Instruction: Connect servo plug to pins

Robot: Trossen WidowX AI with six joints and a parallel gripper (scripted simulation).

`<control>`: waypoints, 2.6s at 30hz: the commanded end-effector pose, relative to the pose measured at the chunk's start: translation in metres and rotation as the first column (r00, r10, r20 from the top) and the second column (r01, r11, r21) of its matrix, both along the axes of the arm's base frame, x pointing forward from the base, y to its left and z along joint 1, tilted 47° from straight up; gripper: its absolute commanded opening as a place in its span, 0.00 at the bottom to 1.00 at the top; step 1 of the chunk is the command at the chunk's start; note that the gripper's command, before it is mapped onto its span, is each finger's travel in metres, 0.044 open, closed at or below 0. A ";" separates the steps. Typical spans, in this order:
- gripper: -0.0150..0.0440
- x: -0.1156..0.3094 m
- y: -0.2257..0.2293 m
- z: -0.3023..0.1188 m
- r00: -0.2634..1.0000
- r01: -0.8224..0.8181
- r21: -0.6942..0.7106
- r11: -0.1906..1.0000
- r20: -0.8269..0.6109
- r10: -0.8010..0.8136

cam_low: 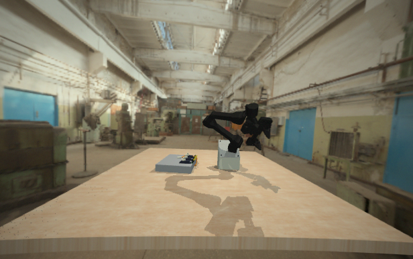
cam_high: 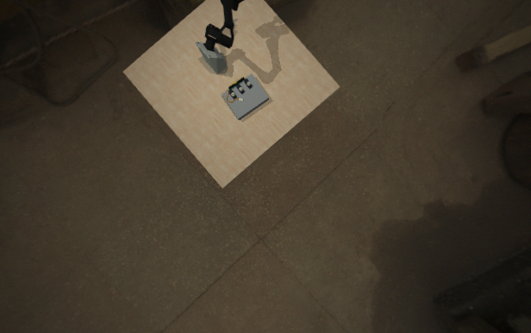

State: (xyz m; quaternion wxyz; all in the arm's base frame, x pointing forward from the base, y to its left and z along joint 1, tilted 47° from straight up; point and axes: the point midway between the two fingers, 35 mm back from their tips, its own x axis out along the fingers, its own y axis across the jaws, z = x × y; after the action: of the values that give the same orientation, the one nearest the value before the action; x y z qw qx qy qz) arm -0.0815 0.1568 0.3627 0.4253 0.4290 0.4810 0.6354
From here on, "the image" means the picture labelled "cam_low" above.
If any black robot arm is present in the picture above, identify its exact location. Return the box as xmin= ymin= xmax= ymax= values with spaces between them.
xmin=202 ymin=103 xmax=259 ymax=153

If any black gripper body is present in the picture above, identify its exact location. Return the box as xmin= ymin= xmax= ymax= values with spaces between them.
xmin=245 ymin=117 xmax=272 ymax=146

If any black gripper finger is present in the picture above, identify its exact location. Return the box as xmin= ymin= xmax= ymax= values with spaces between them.
xmin=248 ymin=140 xmax=261 ymax=150
xmin=258 ymin=123 xmax=271 ymax=139

